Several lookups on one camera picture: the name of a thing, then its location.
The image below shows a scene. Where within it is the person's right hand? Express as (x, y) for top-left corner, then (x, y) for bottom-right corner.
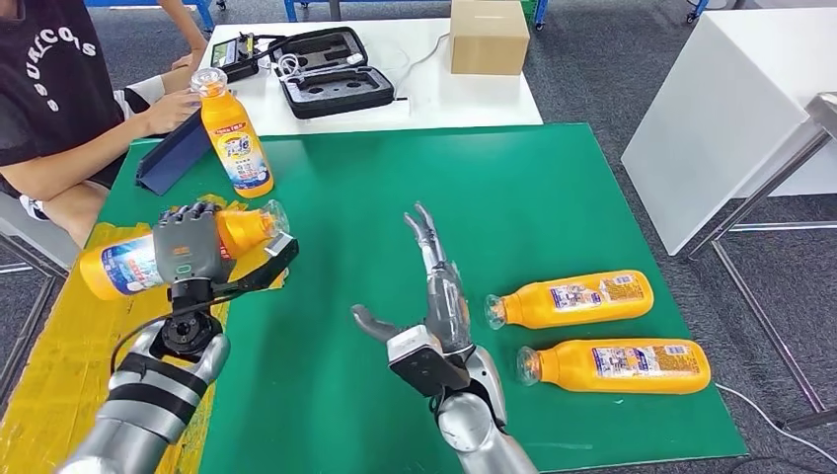
(138, 86), (202, 138)

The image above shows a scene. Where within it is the person's left hand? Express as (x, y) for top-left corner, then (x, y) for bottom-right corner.
(170, 48), (208, 72)

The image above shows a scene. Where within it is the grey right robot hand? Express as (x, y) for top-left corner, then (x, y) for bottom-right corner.
(350, 200), (474, 358)

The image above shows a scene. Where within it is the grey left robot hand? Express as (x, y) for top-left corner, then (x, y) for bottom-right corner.
(151, 202), (227, 285)

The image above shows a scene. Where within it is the orange detergent bottle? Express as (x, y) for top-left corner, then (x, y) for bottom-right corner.
(484, 269), (655, 331)
(190, 67), (276, 200)
(78, 198), (291, 302)
(516, 338), (712, 396)

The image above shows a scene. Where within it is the black device with green screen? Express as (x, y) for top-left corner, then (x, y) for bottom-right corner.
(210, 33), (262, 83)

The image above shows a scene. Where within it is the green table mat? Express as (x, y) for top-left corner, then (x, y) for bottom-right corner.
(98, 122), (748, 474)

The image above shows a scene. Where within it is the person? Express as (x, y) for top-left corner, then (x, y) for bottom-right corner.
(0, 0), (210, 250)

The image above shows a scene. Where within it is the black foam-lined case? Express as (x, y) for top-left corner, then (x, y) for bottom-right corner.
(268, 26), (396, 120)

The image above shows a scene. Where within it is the grey seat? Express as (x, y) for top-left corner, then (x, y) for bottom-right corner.
(0, 191), (83, 272)

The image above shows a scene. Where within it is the yellow tape patch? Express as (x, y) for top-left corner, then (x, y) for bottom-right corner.
(0, 193), (291, 474)

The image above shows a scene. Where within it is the white table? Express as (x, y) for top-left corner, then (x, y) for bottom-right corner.
(192, 17), (544, 137)

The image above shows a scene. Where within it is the cardboard box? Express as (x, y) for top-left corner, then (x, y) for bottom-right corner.
(449, 0), (531, 76)

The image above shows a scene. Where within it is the white cabinet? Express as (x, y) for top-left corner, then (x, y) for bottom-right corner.
(619, 8), (837, 258)

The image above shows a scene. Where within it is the blue metal cart frame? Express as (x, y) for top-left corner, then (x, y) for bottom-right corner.
(685, 0), (714, 28)
(85, 0), (217, 33)
(282, 0), (551, 31)

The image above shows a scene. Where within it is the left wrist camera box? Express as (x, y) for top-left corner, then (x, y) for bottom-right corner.
(212, 232), (301, 299)

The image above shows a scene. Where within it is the white charger cable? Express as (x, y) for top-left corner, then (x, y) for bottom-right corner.
(278, 51), (367, 83)

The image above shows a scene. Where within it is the grey metal frame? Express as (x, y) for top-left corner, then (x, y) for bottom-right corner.
(0, 228), (72, 407)

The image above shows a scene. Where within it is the white cable on table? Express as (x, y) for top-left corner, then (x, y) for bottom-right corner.
(393, 31), (452, 98)

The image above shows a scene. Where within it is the steel stand frame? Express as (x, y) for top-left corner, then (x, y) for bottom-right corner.
(686, 92), (837, 435)

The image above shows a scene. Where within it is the white floor cable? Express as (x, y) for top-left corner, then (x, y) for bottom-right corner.
(716, 384), (837, 467)

